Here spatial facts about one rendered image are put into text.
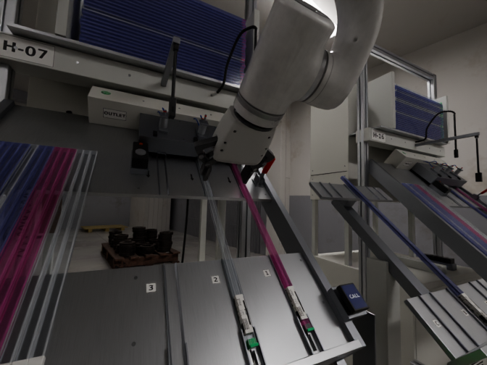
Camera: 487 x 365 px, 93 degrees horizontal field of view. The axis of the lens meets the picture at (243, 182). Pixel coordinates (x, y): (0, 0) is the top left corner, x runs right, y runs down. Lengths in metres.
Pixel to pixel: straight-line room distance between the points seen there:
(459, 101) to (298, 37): 3.08
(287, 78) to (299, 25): 0.06
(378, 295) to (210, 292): 0.51
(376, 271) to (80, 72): 1.01
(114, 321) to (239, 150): 0.32
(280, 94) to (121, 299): 0.38
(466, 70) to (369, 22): 3.10
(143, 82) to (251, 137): 0.52
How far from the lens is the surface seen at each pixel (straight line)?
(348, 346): 0.50
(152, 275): 0.45
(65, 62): 0.88
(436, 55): 3.61
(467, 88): 3.39
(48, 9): 1.15
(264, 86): 0.35
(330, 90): 0.37
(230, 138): 0.40
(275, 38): 0.34
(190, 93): 0.87
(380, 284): 0.80
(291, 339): 0.47
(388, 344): 0.84
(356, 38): 0.39
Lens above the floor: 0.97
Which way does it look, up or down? 5 degrees up
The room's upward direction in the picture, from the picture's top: 2 degrees clockwise
